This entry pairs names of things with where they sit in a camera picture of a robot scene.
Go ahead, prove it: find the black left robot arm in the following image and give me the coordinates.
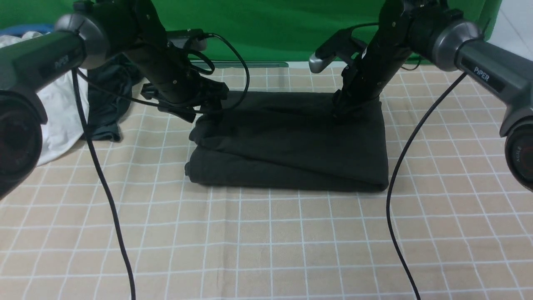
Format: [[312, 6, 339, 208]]
[[1, 0, 229, 198]]

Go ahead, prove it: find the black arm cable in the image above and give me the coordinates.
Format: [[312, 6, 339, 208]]
[[72, 32, 250, 300], [386, 72, 468, 300]]

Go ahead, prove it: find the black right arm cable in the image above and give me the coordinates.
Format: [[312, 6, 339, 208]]
[[386, 72, 468, 300]]

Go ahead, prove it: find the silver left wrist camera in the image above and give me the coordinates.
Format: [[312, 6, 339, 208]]
[[166, 29, 207, 52]]

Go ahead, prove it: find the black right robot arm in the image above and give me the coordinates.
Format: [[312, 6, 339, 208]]
[[334, 0, 532, 190]]

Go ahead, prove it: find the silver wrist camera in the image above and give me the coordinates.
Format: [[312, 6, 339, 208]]
[[166, 29, 207, 52], [309, 27, 367, 74]]

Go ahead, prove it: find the beige checkered table mat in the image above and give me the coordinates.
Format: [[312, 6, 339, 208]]
[[0, 78, 533, 300]]

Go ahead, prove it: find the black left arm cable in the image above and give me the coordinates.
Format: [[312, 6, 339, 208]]
[[72, 32, 250, 300]]

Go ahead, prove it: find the green backdrop cloth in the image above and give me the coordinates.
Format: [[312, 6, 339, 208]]
[[0, 0, 502, 62]]

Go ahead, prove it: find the white crumpled garment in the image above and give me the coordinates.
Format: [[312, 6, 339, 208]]
[[0, 32, 90, 167]]

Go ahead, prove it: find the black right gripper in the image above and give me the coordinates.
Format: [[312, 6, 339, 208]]
[[333, 37, 411, 119]]

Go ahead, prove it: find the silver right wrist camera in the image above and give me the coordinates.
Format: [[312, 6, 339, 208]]
[[309, 27, 367, 74]]

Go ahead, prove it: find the dark teal crumpled garment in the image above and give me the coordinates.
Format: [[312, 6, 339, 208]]
[[87, 54, 143, 142]]

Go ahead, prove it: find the blue crumpled garment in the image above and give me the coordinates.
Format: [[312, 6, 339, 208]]
[[0, 23, 54, 37]]

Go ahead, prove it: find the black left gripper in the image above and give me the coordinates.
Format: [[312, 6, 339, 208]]
[[125, 42, 229, 123]]

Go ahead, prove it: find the dark gray long-sleeve top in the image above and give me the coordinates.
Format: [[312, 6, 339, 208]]
[[184, 92, 389, 193]]

